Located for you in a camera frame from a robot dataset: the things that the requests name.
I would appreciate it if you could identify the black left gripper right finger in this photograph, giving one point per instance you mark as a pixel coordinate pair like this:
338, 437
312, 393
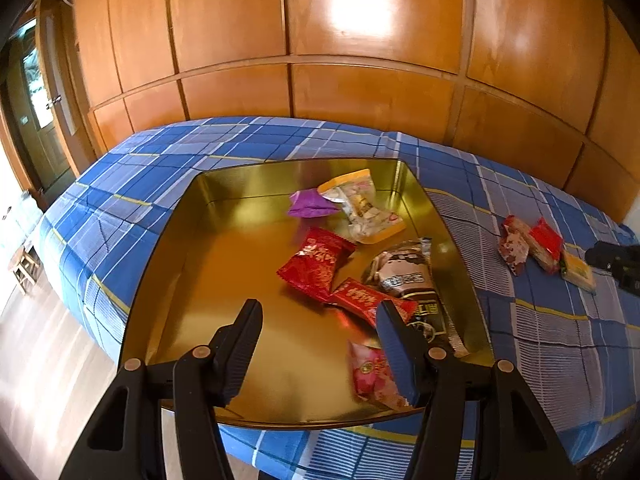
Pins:
514, 438

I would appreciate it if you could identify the gold interior snack box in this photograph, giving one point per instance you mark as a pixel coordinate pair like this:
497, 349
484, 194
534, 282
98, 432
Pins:
224, 244

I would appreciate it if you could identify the plain red snack bag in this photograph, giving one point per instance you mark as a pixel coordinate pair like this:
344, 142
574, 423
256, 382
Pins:
547, 237

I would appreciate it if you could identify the large red floral snack packet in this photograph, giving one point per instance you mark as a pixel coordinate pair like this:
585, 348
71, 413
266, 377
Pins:
312, 268

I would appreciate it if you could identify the wooden door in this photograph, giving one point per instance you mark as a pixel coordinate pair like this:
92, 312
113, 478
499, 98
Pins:
47, 137

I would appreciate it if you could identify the pink small snack packet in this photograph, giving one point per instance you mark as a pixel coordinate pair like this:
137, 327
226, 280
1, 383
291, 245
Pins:
372, 377

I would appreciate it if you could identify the wooden panelled wardrobe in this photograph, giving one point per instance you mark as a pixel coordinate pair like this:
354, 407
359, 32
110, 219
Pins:
550, 87

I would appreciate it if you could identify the blue plaid bed sheet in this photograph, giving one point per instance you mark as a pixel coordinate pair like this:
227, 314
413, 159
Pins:
578, 351

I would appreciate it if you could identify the purple snack packet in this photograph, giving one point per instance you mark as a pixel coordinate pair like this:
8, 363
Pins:
308, 204

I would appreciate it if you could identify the white yellow cartoon snack bag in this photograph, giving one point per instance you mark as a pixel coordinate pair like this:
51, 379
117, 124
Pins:
355, 193

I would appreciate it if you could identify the dark brown black snack bag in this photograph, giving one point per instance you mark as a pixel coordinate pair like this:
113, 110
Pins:
404, 271

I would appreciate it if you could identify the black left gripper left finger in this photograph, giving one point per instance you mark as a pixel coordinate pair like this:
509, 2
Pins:
123, 437

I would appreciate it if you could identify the white red patterned snack packet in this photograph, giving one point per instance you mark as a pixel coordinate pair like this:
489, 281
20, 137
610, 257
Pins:
513, 245

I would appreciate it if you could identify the small red gold snack packet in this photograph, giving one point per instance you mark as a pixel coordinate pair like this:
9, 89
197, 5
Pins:
362, 301

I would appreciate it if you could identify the yellow cracker pack green label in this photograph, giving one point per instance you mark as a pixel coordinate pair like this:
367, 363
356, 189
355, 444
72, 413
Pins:
574, 270

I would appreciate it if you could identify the clear rice cracker roll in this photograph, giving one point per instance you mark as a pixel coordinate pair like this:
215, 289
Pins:
543, 257

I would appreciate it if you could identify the small wooden stool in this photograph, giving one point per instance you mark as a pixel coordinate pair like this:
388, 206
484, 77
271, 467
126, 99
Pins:
25, 267

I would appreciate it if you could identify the black mesh basket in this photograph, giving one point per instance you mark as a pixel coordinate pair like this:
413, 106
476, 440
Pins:
619, 459

